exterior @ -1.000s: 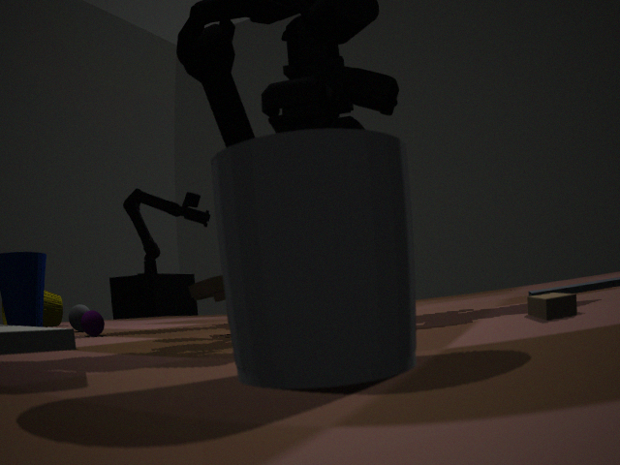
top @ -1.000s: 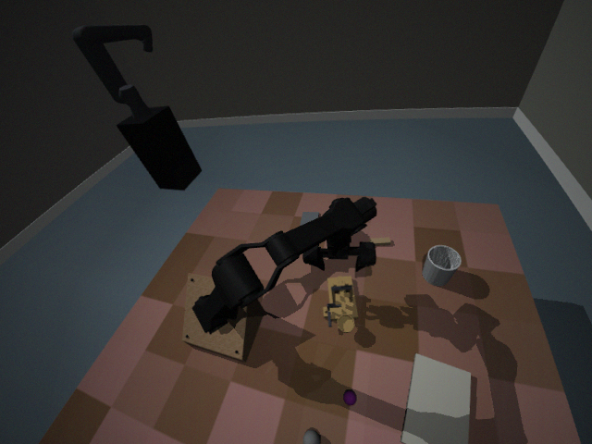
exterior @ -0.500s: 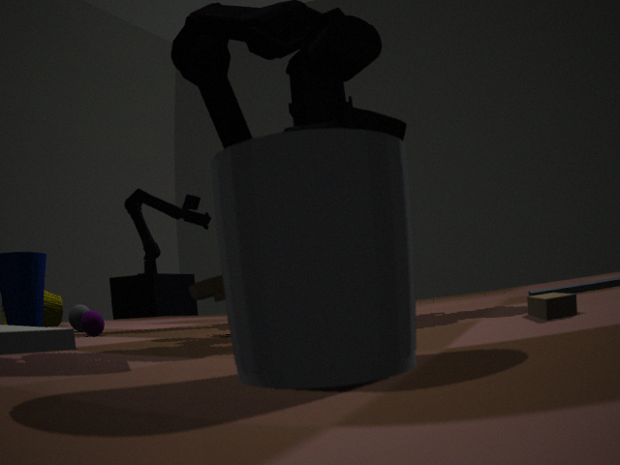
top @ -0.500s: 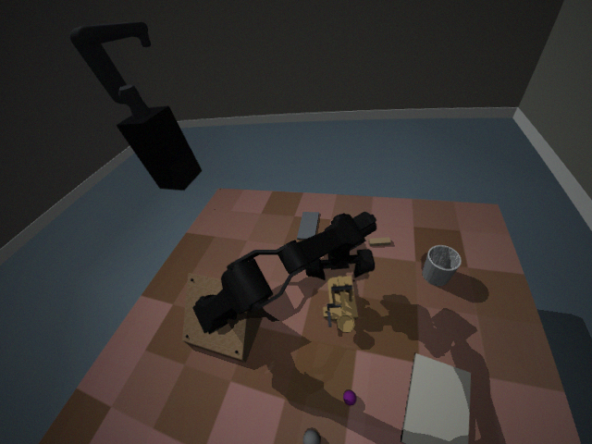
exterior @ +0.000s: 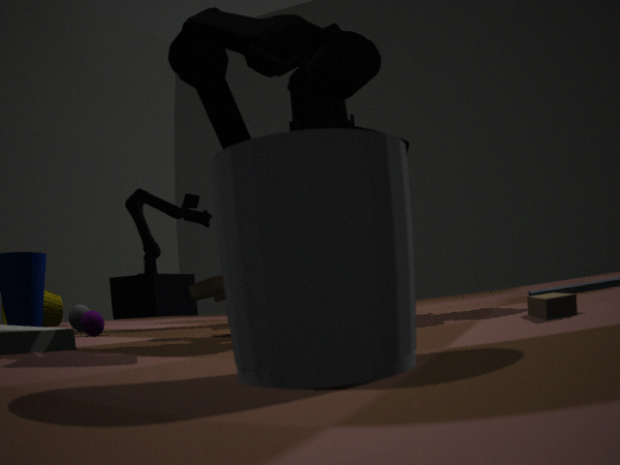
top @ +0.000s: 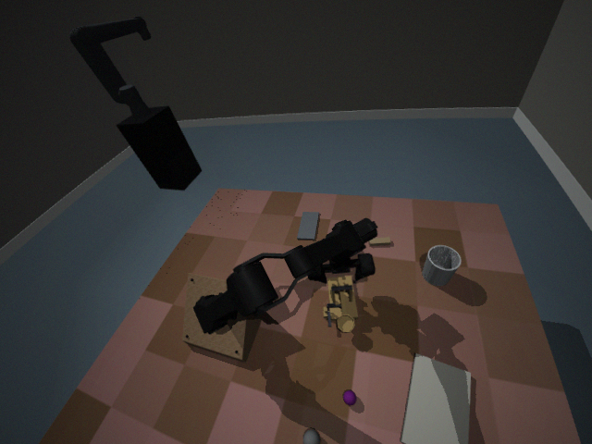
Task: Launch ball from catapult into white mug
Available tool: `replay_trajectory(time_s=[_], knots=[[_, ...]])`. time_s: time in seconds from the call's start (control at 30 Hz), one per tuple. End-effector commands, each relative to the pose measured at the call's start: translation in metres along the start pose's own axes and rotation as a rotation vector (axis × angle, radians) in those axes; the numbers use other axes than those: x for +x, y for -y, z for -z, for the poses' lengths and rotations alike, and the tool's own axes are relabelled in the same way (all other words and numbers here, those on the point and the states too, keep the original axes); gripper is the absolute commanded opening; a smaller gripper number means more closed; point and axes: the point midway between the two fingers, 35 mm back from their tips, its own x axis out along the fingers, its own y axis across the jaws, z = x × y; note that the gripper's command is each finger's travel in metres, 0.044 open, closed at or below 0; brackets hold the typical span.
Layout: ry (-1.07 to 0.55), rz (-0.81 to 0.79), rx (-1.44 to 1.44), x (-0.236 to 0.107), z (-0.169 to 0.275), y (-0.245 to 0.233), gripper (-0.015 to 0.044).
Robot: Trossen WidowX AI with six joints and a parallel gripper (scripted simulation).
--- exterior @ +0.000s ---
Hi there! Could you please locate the purple ball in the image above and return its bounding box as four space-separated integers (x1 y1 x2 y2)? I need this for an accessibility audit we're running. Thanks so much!
81 310 105 336

